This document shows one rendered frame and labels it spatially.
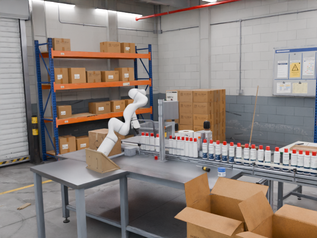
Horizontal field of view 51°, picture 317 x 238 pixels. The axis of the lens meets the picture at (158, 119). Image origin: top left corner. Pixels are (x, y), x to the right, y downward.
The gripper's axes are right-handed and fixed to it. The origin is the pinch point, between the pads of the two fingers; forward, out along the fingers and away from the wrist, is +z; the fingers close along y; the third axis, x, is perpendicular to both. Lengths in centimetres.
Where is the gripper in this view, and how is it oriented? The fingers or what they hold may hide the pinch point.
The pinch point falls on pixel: (137, 132)
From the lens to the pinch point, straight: 403.3
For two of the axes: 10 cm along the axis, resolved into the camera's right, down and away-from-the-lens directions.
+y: 6.0, -1.1, 7.9
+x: -7.5, 2.8, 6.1
